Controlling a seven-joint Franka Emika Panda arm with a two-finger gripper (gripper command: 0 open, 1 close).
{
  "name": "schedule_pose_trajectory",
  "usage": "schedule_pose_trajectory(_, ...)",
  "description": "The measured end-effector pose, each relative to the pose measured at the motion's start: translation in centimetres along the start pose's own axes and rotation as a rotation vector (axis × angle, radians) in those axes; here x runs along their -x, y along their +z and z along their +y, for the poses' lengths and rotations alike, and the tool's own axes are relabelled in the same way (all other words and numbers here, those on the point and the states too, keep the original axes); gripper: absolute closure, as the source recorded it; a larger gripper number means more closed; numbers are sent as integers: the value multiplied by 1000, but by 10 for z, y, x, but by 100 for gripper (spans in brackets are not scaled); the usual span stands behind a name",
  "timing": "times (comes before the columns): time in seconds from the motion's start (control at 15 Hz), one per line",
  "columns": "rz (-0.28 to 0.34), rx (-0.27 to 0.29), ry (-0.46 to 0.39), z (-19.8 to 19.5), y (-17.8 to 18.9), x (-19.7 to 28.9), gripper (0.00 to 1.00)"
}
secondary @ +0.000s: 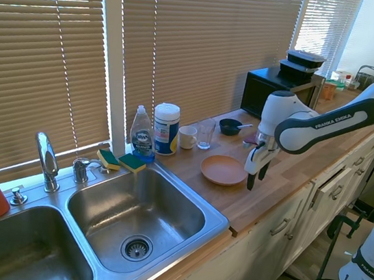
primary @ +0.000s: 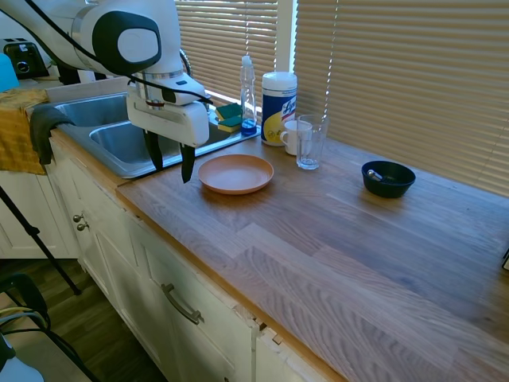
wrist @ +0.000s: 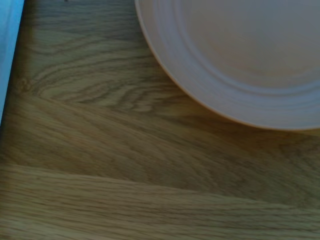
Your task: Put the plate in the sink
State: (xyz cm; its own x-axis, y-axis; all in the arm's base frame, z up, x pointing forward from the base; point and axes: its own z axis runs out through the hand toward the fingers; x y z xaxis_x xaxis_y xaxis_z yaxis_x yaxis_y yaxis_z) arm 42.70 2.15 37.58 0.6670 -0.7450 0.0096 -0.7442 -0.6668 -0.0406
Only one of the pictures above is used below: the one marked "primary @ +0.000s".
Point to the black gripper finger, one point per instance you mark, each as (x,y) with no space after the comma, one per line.
(188,163)
(155,153)

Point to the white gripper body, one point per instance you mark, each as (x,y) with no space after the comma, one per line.
(175,121)

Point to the orange round plate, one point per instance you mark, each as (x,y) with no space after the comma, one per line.
(235,174)

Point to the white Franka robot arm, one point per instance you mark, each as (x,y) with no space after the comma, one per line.
(135,44)

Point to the stainless steel double sink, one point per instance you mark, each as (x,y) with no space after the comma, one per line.
(115,139)

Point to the chrome sink faucet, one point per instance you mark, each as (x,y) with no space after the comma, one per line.
(186,63)

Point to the white ceramic mug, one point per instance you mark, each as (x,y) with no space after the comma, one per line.
(290,137)

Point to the yellow green sponge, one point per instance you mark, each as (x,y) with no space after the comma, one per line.
(230,124)
(228,110)

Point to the clear dish soap bottle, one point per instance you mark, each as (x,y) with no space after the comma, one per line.
(248,103)

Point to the narrow beige window blind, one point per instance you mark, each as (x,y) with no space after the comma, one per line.
(226,44)

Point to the round metal cabinet knob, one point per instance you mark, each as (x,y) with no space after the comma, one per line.
(82,227)
(78,217)

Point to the Lysol wipes canister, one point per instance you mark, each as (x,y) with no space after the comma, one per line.
(278,107)

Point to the white kitchen cabinet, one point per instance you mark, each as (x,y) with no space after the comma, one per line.
(119,258)

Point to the grey dish cloth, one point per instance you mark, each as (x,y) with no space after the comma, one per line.
(41,127)

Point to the clear drinking glass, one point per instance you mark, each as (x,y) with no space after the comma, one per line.
(312,143)

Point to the yellow patterned towel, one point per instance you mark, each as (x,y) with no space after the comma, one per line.
(16,135)

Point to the black tripod leg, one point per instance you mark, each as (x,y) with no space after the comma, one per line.
(37,238)

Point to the black toaster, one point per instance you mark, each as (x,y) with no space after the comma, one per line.
(26,57)

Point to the light blue plastic object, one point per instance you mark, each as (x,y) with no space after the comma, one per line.
(7,73)

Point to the small metal object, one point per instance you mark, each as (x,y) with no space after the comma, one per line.
(374,174)

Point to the dark blue bowl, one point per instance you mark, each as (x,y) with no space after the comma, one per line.
(387,185)

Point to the wide beige window blind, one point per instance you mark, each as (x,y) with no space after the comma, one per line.
(405,79)

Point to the white window frame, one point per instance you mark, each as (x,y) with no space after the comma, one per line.
(286,36)

